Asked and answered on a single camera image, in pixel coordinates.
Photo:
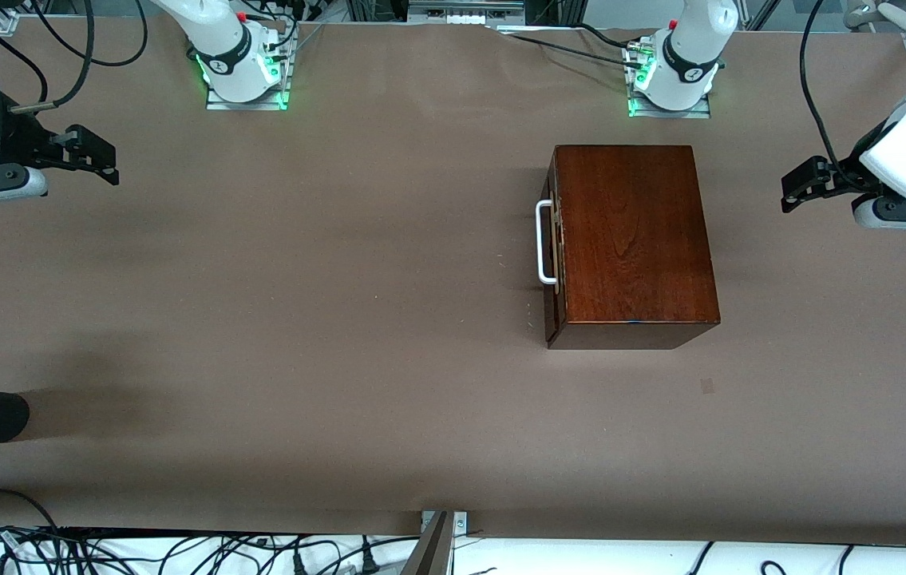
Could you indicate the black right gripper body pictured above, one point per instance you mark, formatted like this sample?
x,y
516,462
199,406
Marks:
x,y
12,137

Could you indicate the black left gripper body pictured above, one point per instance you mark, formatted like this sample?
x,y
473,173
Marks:
x,y
842,177

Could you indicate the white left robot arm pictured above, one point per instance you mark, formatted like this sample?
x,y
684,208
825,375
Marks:
x,y
688,48

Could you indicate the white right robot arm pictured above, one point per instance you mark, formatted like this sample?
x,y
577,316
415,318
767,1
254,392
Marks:
x,y
229,56

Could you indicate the grey chair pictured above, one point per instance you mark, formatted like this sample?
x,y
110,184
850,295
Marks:
x,y
888,16

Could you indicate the dark brown wooden cabinet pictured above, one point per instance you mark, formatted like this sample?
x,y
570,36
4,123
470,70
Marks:
x,y
636,231

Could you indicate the dark metal bar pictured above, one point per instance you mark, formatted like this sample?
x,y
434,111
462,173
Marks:
x,y
430,551

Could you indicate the silver edge bracket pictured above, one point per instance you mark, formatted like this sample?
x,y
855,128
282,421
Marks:
x,y
459,523

